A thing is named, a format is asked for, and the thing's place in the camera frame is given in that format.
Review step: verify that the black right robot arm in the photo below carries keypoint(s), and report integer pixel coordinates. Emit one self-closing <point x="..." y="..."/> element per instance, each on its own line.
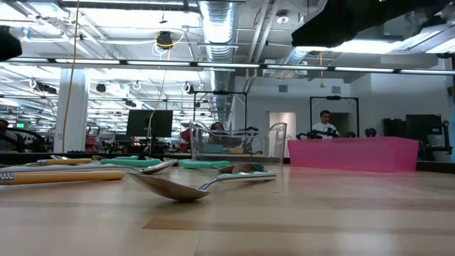
<point x="337" y="25"/>

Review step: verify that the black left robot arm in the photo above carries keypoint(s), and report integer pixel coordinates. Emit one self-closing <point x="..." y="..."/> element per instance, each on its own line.
<point x="9" y="44"/>

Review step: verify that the person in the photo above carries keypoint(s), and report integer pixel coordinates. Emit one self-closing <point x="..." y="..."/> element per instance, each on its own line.
<point x="217" y="126"/>
<point x="3" y="124"/>
<point x="325" y="128"/>

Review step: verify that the red chair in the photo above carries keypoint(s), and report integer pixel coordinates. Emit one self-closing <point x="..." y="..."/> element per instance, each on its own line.
<point x="185" y="138"/>

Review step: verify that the clear plastic bin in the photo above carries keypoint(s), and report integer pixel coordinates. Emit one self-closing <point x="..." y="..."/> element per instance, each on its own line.
<point x="277" y="142"/>

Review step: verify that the long ceiling light bar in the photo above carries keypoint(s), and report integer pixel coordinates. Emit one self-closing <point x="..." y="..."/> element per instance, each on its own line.
<point x="227" y="65"/>

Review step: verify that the black monitor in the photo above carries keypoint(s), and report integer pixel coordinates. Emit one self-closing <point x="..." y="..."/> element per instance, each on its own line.
<point x="142" y="122"/>
<point x="423" y="124"/>

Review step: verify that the white ceiling sensor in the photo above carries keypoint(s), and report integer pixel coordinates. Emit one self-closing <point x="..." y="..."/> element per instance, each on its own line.
<point x="282" y="18"/>

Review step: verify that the pink-red plastic bin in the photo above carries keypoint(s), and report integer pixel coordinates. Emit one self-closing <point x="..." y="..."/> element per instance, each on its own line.
<point x="355" y="156"/>

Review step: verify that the white pillar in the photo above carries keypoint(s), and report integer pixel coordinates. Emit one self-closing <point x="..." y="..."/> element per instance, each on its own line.
<point x="78" y="113"/>

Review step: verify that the green exit sign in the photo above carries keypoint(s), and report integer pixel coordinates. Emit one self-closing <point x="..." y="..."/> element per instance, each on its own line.
<point x="20" y="125"/>

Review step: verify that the black rig frame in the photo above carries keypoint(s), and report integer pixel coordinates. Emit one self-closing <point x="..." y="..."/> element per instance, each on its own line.
<point x="220" y="92"/>
<point x="334" y="97"/>

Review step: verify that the silver ventilation duct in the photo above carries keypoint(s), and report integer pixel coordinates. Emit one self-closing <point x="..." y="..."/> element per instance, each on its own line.
<point x="293" y="58"/>
<point x="218" y="28"/>

